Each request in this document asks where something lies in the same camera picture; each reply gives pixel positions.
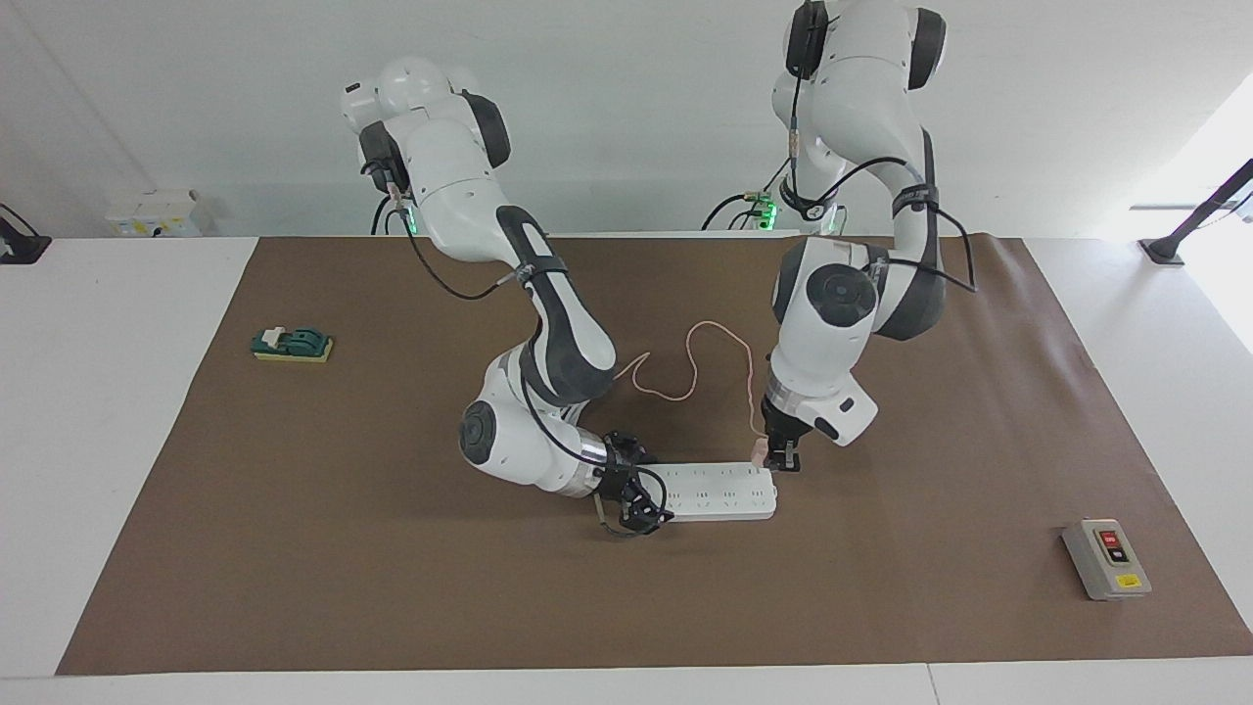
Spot pink charging cable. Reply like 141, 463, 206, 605
615, 320, 770, 463

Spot white power strip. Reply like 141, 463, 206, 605
641, 460, 779, 523

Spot brown table mat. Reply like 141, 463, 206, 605
56, 235, 1253, 677

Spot white box with yellow labels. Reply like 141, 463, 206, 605
105, 188, 214, 239

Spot black base cables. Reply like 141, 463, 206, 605
699, 184, 786, 234

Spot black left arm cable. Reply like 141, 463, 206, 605
780, 0, 981, 296

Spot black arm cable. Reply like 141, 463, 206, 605
780, 0, 981, 296
368, 162, 677, 539

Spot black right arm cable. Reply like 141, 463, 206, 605
368, 162, 677, 539

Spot grey on-off switch box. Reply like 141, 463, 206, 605
1062, 518, 1153, 602

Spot black camera stand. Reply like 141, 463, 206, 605
0, 203, 53, 266
1137, 157, 1253, 268

